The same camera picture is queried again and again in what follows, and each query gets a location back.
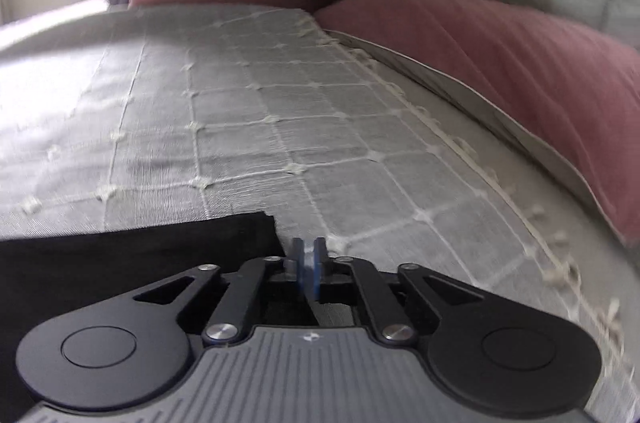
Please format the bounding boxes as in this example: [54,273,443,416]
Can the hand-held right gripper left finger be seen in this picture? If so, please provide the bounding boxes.
[131,238,307,346]

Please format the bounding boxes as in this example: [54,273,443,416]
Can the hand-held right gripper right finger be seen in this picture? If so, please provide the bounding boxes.
[306,237,485,346]

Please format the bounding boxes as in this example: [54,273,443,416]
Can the black pants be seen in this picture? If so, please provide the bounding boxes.
[0,211,285,422]

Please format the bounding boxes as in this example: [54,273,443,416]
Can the grey checked bedspread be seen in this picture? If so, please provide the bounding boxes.
[0,3,628,423]

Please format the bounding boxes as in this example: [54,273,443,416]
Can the beige bed sheet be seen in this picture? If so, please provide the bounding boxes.
[325,29,640,423]

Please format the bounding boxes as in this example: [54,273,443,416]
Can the large pink pillow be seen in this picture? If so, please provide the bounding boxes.
[315,0,640,249]

